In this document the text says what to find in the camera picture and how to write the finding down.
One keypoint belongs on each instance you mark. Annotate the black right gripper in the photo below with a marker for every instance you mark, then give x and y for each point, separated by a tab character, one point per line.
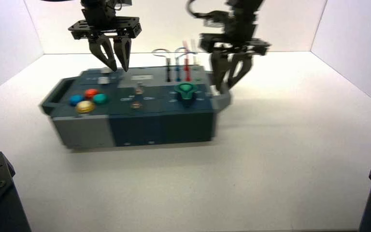
233	44

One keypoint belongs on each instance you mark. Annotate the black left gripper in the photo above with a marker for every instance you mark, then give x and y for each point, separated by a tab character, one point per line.
108	28

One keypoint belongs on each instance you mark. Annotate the teal and grey control box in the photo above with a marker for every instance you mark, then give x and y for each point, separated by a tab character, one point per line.
160	128

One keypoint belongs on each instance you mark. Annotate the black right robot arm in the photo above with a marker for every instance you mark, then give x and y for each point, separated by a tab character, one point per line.
241	19

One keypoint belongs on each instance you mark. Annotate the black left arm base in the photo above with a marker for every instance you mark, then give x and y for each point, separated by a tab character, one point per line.
0	198

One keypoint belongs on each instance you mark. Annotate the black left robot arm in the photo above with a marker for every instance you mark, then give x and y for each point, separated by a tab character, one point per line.
97	11

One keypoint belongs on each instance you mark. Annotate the white slider knob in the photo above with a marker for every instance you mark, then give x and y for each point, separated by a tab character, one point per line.
105	69
103	80

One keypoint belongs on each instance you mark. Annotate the small white display screen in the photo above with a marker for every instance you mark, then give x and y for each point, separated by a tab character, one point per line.
142	77

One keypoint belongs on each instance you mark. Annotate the red round push button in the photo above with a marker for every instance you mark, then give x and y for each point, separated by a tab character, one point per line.
91	93

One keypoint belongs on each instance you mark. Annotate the green round push button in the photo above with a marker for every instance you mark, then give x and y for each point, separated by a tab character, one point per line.
100	98

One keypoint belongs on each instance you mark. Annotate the green and black rotary knob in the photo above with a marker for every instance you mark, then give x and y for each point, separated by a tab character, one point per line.
185	91

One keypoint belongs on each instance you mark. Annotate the blue round push button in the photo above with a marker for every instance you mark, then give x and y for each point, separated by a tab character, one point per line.
76	100

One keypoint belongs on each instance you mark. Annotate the yellow round push button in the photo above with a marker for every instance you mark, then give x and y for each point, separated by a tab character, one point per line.
85	107

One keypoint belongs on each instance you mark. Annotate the metal toggle switch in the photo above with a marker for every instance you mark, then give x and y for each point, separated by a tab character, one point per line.
136	105
138	90

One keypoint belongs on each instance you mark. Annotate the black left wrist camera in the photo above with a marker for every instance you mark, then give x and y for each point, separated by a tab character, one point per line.
124	2

